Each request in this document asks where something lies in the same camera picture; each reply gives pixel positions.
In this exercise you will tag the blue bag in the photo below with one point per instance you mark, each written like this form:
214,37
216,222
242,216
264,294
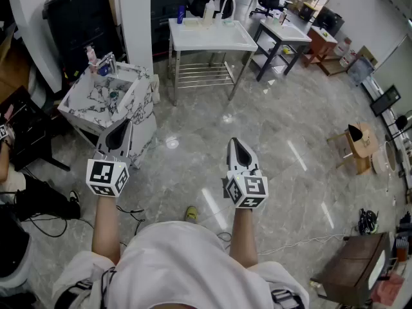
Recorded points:
360,71

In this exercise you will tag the brown wooden cabinet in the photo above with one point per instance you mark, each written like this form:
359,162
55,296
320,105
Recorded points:
320,43

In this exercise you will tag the black box printer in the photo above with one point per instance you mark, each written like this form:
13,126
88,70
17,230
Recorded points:
328,21

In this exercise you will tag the white pump bottle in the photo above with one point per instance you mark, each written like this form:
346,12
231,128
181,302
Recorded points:
209,11

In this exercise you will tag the white curved faucet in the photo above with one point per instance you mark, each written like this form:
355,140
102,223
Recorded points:
225,3

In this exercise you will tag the white plastic jug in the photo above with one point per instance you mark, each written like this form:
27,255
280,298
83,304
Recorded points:
347,60
342,47

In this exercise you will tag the person's right forearm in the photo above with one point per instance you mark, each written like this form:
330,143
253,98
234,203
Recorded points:
243,237

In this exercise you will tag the pink cloth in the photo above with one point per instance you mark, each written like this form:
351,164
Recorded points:
387,288

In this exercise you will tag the person's white shirt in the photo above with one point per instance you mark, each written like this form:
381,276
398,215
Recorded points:
180,269

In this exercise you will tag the small wooden stool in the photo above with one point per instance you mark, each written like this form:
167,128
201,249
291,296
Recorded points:
362,146

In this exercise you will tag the black metal table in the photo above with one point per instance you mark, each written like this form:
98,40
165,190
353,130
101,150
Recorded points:
25,124

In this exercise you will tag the white sink on metal frame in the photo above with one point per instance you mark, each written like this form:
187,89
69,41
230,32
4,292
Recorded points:
209,37

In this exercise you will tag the black framed monitor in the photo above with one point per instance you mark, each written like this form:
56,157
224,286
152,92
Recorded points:
384,100

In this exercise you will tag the chrome faucet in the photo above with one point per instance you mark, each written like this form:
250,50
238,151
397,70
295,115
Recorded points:
107,61

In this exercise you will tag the large black case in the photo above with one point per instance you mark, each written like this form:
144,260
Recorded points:
80,24

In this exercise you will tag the marble pattern sink cabinet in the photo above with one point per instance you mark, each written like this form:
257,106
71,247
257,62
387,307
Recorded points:
96,98

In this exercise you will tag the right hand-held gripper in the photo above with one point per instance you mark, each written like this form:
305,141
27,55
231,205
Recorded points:
254,185

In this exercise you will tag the person's yellow-green shoe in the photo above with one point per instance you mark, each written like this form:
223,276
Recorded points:
191,213

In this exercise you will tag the black round stool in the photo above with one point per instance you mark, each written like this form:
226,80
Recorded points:
400,122

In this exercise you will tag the black drawer cabinet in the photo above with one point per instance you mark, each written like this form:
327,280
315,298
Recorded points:
167,11

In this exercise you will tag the white sink on black frame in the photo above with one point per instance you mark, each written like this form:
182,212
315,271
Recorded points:
283,32

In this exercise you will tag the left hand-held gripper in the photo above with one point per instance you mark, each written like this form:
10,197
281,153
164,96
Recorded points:
103,172

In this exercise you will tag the dark brown wooden table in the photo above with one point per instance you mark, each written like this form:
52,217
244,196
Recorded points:
354,266

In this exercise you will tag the blue shampoo bottle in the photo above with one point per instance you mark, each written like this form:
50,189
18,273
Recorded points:
181,14

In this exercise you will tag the person's left forearm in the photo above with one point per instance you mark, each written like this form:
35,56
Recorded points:
104,227

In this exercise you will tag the pink bottle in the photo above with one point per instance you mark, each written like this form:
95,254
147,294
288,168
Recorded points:
91,55

